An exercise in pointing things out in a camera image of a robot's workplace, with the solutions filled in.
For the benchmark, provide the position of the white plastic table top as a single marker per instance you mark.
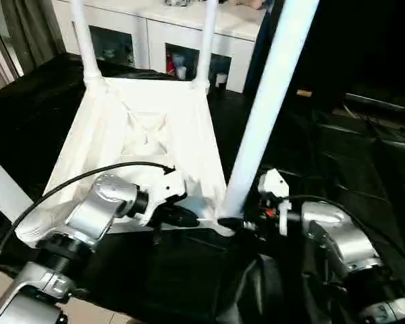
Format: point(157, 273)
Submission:
point(98, 135)

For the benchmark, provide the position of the white plastic table leg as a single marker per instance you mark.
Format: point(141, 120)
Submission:
point(3, 189)
point(84, 40)
point(273, 101)
point(206, 40)

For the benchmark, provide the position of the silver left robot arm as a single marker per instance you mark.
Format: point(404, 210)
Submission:
point(98, 209)

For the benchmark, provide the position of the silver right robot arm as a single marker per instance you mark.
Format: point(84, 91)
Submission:
point(351, 243)

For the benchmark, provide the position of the black table mat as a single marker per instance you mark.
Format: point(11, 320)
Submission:
point(341, 162)

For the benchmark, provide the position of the long dark metal rod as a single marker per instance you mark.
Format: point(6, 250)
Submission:
point(381, 101)

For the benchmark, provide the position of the white cabinet with glass doors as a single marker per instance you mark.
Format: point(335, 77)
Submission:
point(140, 23)

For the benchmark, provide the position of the grey curtain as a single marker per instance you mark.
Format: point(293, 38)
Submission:
point(30, 33)

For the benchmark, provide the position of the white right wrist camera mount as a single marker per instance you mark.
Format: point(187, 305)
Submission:
point(273, 180)

